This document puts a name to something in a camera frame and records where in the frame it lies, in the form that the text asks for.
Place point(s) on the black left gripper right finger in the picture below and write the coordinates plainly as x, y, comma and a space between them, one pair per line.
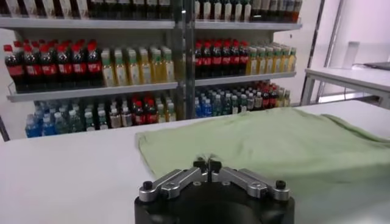
243, 178

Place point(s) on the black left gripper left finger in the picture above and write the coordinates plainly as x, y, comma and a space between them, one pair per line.
179, 179

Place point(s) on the light green polo shirt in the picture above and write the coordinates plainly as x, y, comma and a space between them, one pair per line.
274, 146

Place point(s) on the small yellow drink bottle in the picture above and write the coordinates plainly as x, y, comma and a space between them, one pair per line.
161, 115
280, 99
170, 114
287, 99

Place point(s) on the small blue water bottle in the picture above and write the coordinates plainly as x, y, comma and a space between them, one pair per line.
33, 128
207, 109
199, 110
48, 127

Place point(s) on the small dark bottle white label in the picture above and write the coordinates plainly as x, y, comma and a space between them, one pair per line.
103, 121
242, 104
235, 106
90, 122

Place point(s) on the small green tinted water bottle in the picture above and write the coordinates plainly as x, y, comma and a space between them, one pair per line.
75, 122
226, 106
61, 124
217, 106

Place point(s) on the white metal display shelf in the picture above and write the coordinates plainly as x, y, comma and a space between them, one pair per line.
243, 79
91, 90

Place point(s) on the yellow drink bottle white cap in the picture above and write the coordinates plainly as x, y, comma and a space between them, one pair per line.
120, 71
261, 62
158, 68
292, 60
285, 60
277, 61
252, 62
168, 67
145, 69
269, 61
107, 71
133, 70

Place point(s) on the white side table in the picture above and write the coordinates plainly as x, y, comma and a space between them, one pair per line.
350, 79

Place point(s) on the dark label bottle white cap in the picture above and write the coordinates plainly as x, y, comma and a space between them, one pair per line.
297, 10
138, 9
110, 9
152, 9
124, 9
97, 9
165, 9

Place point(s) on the black diagonal frame pole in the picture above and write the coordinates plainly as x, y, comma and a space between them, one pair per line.
3, 131
316, 33

